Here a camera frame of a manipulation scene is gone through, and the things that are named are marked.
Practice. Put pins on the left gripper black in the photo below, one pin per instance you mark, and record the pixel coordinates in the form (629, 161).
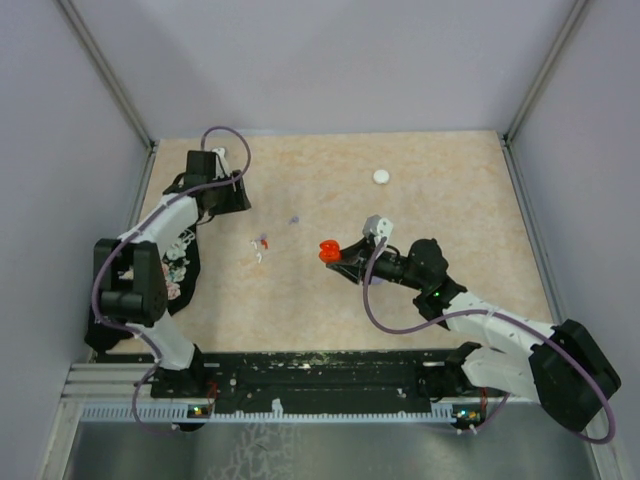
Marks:
(238, 200)

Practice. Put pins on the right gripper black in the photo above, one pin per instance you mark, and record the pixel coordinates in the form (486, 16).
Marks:
(354, 258)

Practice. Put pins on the orange earbud charging case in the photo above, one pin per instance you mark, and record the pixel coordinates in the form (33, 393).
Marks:
(330, 251)

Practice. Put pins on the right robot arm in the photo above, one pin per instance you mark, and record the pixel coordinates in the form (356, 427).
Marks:
(559, 367)

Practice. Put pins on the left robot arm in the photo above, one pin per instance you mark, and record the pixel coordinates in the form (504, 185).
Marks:
(171, 349)

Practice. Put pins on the white earbud charging case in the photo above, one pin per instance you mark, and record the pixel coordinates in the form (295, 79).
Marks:
(381, 177)

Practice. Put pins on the black floral printed cloth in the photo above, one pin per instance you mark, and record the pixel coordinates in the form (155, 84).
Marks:
(129, 295)

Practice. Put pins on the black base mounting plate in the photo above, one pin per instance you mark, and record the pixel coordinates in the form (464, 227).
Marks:
(318, 383)

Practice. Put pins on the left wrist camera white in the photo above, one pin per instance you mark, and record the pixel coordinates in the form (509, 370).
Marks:
(222, 170)

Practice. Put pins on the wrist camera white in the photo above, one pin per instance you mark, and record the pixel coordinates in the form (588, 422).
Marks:
(377, 227)
(222, 170)

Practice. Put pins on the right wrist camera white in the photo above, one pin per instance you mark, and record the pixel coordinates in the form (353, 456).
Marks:
(377, 227)

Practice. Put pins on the aluminium frame corner post right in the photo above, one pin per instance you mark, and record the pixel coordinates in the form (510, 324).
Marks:
(569, 27)

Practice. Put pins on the aluminium frame corner post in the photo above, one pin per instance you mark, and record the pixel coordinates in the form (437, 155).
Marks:
(569, 27)
(105, 71)

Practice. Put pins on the aluminium frame corner post left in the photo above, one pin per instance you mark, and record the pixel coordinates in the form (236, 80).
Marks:
(105, 71)

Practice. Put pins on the white slotted cable duct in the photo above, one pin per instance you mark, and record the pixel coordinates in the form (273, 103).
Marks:
(193, 413)

